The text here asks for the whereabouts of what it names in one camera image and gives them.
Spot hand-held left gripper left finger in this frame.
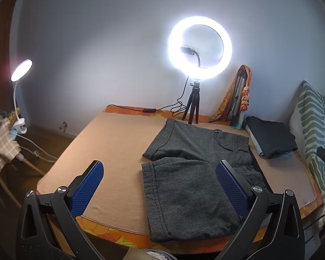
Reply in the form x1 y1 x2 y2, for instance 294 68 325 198
15 160 106 260

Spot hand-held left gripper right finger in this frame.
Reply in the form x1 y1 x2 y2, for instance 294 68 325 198
215 160 306 260

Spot grey checked pants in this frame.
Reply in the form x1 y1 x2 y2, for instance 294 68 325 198
141 118 267 243

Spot beige blanket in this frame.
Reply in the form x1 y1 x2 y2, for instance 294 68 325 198
36 112 316 236

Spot green striped pillow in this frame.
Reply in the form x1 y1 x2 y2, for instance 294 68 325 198
288 80 325 203

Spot folded black garment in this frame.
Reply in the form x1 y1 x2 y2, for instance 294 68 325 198
245 116 298 160

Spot wooden chair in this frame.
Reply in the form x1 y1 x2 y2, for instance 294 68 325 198
0 156 47 210

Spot teal cloth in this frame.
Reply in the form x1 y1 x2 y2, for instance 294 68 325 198
232 113 246 130

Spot orange patterned scarf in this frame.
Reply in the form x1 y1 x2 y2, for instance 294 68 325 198
209 65 245 122

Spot folded silver tripod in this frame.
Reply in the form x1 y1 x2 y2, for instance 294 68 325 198
230 69 248 126

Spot small black tripod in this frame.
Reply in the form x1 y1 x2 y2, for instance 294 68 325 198
182 78 202 125

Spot knotted peach scarf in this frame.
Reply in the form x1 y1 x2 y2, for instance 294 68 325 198
240 66 253 111

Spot beige checked cloth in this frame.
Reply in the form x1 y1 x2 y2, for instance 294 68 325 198
0 110 20 172

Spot grey round container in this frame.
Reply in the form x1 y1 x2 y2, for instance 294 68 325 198
143 249 177 260

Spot white clip desk lamp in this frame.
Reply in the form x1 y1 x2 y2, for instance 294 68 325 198
9 59 33 141

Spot black phone holder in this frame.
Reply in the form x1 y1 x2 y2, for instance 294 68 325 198
180 46 208 69

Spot brown wooden door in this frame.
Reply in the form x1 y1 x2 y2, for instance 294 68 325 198
0 0 30 114

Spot white lamp cable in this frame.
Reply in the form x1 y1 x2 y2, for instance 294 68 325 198
15 134 60 163

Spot black power cable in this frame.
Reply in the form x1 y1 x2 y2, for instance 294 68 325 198
107 76 191 117

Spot white ring light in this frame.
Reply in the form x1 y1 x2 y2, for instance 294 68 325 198
166 16 232 80

